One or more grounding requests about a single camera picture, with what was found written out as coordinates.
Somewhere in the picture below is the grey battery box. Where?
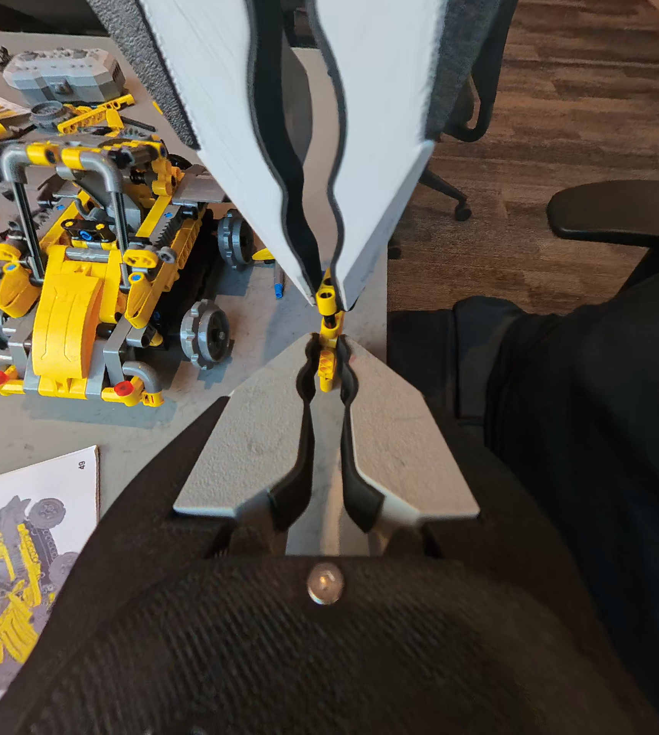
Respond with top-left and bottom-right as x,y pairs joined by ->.
2,47 -> 126,107

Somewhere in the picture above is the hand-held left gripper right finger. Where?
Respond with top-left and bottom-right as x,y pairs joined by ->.
338,336 -> 481,532

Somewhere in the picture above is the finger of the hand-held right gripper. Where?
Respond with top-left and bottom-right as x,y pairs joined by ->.
139,0 -> 323,306
305,0 -> 444,312

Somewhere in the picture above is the yellow rectangular brick block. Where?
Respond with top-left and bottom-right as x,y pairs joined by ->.
318,313 -> 346,394

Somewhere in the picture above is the small yellow pin connector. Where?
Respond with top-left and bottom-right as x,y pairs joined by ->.
315,269 -> 344,315

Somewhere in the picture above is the yellow grey toy brick vehicle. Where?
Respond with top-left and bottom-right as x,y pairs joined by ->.
0,95 -> 255,408

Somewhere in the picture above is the person's black clothing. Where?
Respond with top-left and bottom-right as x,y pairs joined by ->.
387,247 -> 659,735

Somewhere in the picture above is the building instruction booklet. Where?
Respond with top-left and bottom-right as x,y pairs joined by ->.
0,445 -> 100,724

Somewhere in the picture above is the grey axle with yellow cam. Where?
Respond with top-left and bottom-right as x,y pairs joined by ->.
252,247 -> 287,299

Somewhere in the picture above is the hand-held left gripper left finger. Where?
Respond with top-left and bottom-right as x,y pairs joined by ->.
173,333 -> 316,532

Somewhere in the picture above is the black chair armrest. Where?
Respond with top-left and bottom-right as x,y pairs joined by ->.
546,180 -> 659,288

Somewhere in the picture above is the black office chair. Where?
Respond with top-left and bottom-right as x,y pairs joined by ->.
415,0 -> 505,222

